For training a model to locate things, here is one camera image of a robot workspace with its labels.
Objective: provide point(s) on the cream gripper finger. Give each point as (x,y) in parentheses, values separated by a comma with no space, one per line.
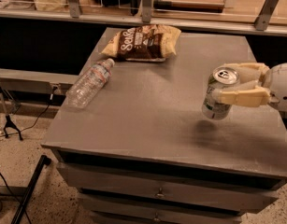
(249,94)
(249,71)

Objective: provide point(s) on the grey metal bracket middle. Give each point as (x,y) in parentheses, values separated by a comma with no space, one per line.
(146,10)

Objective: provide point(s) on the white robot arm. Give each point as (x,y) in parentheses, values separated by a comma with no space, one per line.
(276,80)

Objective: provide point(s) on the clear plastic water bottle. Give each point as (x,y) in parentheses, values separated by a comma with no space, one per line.
(89,83)

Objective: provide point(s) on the black metal leg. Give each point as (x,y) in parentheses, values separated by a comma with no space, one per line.
(43,161)

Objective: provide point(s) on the grey metal bracket right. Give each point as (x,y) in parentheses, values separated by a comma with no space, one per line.
(262,21)

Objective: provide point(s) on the brown chips bag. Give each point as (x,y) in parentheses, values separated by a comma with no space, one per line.
(147,43)

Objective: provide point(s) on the grey drawer cabinet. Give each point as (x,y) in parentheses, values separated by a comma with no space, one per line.
(142,152)

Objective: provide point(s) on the silver 7up soda can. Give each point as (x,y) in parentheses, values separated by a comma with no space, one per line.
(221,77)

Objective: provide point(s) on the grey metal bracket left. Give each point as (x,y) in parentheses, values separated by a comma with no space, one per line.
(74,8)

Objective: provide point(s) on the grey metal bracket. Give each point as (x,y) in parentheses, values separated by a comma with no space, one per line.
(146,10)
(262,21)
(74,8)

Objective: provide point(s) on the black tripod stand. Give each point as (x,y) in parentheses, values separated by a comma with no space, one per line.
(9,123)

